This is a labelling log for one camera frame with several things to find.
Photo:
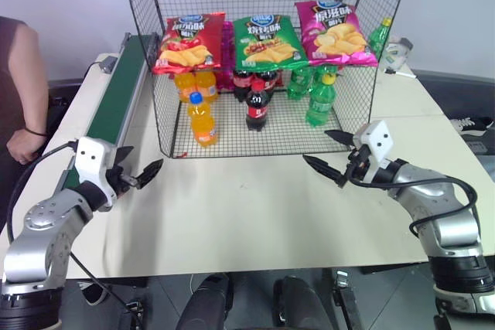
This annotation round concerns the black wristband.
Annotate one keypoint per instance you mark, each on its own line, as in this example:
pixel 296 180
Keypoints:
pixel 36 132

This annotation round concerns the red potato chips bag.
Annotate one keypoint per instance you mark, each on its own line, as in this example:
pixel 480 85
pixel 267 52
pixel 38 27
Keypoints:
pixel 189 44

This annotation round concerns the orange soda bottle blue cap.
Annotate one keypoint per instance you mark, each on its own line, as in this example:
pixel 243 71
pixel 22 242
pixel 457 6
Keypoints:
pixel 203 125

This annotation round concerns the cola bottle red cap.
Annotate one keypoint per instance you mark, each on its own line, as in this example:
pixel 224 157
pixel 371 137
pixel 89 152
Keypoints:
pixel 257 109

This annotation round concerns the grey shoe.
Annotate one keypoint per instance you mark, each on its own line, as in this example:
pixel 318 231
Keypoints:
pixel 93 293

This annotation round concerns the black white sneaker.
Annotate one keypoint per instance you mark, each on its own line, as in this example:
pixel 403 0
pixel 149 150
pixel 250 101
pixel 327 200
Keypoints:
pixel 473 125

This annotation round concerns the white marker pen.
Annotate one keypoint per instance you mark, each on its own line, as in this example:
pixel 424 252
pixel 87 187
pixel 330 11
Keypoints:
pixel 400 73

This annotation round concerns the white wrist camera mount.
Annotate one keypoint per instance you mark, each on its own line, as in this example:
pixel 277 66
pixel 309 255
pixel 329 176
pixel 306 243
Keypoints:
pixel 91 156
pixel 377 140

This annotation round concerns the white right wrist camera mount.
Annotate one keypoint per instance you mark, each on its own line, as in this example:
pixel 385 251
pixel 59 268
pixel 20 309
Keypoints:
pixel 377 140

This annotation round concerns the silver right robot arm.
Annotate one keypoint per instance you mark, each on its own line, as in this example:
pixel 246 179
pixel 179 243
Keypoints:
pixel 444 225

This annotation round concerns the green potato chips bag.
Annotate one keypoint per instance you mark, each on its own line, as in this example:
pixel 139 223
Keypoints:
pixel 267 44

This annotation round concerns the gray power adapter box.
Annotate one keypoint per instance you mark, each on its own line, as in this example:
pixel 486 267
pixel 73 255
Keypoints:
pixel 108 64

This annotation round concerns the green soda bottle yellow cap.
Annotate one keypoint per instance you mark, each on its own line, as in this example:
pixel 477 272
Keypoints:
pixel 377 40
pixel 321 104

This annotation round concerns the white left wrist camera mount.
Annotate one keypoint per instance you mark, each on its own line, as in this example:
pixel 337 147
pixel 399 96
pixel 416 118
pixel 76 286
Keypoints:
pixel 91 156

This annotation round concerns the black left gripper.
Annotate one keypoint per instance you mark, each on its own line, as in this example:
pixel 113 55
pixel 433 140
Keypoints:
pixel 120 179

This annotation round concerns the person bare hand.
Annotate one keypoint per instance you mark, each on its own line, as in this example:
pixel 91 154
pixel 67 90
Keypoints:
pixel 25 146

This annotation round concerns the magenta potato chips bag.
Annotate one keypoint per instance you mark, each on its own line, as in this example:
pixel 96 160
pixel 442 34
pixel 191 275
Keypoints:
pixel 227 55
pixel 336 36

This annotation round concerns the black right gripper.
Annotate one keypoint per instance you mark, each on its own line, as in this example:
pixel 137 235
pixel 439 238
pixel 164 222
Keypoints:
pixel 357 164

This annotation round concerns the person bare forearm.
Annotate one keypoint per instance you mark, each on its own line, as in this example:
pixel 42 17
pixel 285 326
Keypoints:
pixel 33 86

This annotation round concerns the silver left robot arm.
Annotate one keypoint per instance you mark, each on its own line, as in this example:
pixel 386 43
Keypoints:
pixel 42 222

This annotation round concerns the dark rounded shape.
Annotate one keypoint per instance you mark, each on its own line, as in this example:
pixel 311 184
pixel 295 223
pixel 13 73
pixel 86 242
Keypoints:
pixel 205 303

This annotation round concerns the green conveyor belt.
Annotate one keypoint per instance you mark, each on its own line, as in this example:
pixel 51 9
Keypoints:
pixel 116 94

